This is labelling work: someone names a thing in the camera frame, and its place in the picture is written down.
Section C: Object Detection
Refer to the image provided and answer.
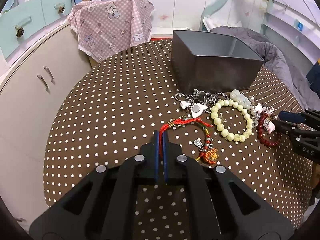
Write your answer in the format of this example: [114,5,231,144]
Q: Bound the red storage bench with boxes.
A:
[150,37,172,41]

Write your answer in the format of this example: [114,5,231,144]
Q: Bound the dark grey storage box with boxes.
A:
[171,30,264,93]

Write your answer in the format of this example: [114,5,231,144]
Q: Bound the pink bear print cloth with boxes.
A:
[67,0,155,63]

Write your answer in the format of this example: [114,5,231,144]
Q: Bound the cream bead bracelet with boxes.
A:
[209,99,254,143]

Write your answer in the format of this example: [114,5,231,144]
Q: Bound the mint drawer unit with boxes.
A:
[1,0,72,58]

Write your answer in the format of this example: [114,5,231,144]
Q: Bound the white heart pendant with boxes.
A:
[180,101,207,118]

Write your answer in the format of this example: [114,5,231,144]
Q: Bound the pale jade pendant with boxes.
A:
[229,89,252,110]

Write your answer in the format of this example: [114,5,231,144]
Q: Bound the red cord charm bracelet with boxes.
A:
[158,116,220,165]

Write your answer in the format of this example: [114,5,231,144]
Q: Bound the grey duvet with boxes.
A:
[210,26,319,111]

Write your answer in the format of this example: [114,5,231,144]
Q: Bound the dark red bead bracelet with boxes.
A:
[256,112,282,149]

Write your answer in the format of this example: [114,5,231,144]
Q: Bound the beige cabinet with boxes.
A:
[1,25,91,230]

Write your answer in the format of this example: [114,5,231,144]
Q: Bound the silver ball chain necklace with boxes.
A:
[174,88,229,111]

